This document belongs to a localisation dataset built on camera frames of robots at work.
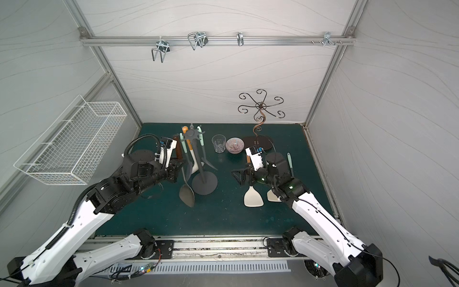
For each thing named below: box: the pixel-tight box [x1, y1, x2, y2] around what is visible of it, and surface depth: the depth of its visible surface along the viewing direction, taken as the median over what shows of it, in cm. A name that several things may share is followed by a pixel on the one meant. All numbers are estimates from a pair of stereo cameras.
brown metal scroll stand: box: [237, 89, 286, 150], surface depth 90 cm
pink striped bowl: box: [225, 136, 246, 155], surface depth 109 cm
